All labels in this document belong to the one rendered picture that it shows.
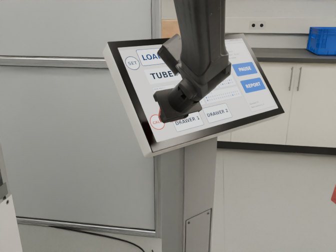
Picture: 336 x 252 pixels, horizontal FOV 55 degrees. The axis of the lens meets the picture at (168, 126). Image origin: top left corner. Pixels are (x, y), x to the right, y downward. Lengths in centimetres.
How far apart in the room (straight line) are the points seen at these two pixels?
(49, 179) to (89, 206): 28
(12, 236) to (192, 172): 55
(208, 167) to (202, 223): 21
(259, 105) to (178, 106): 42
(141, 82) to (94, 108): 94
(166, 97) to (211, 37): 29
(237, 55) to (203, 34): 68
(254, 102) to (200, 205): 39
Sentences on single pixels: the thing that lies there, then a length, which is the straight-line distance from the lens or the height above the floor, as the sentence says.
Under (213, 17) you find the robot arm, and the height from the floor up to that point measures 127.
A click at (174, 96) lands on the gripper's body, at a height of 111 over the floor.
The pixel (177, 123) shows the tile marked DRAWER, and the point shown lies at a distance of 82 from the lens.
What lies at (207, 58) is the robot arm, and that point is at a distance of 47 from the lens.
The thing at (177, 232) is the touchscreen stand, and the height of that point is 57.
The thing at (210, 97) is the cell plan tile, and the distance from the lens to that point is 92.
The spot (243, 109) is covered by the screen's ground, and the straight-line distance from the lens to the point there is 98.
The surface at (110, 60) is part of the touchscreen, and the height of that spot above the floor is 115.
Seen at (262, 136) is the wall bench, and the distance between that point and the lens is 309.
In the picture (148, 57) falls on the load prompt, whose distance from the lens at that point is 88.
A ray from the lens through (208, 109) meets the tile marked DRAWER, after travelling 90.
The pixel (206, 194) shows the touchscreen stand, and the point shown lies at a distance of 112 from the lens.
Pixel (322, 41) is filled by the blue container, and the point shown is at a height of 102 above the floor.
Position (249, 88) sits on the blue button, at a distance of 104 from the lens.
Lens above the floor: 128
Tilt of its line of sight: 20 degrees down
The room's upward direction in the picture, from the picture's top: straight up
